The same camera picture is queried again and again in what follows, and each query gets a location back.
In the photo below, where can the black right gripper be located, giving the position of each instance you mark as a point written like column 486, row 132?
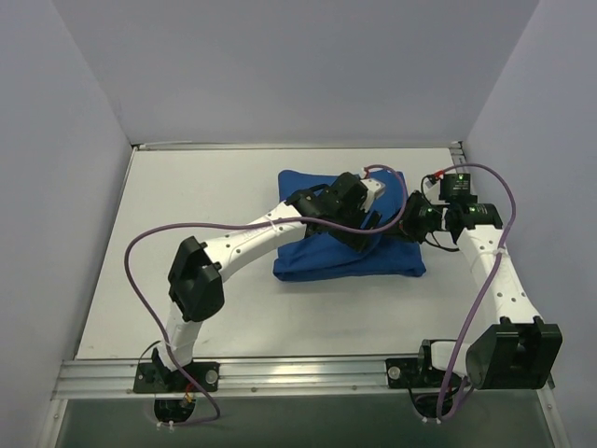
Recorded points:
column 415, row 216

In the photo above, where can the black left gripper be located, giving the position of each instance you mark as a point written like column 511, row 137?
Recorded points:
column 362, row 224

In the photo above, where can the blue surgical cloth wrap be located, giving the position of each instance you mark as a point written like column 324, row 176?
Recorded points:
column 322, row 257

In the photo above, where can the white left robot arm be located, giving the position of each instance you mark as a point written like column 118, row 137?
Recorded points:
column 200, row 270

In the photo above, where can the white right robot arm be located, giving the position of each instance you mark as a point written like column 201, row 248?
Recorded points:
column 518, row 349

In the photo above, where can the aluminium right side rail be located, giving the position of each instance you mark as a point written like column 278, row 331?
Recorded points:
column 457, row 153

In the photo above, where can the aluminium rail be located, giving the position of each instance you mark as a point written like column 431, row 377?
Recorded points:
column 457, row 153
column 239, row 377

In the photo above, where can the aluminium front rail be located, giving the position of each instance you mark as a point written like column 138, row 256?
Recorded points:
column 239, row 377

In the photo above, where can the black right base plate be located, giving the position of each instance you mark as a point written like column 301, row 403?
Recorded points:
column 413, row 373

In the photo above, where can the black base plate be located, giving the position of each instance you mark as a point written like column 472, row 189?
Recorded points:
column 413, row 373
column 150, row 379

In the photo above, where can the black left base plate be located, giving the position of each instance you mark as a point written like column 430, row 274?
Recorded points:
column 150, row 379

